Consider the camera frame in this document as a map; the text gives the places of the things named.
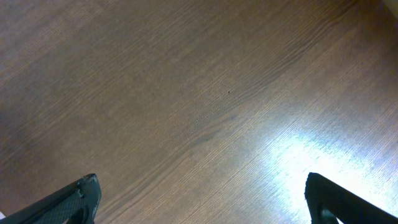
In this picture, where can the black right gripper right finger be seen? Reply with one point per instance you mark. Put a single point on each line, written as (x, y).
(330, 203)

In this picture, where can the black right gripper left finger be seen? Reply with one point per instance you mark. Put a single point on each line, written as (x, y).
(76, 203)

